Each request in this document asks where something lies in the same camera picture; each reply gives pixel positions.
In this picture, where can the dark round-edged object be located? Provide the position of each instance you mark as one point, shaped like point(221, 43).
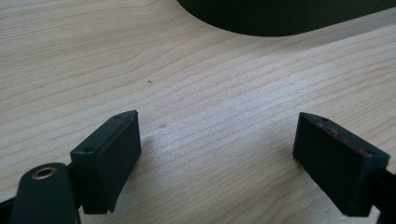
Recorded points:
point(280, 15)

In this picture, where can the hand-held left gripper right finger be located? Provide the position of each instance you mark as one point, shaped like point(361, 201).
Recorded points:
point(336, 168)

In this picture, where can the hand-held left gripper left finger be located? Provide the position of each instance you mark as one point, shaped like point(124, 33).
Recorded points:
point(106, 165)

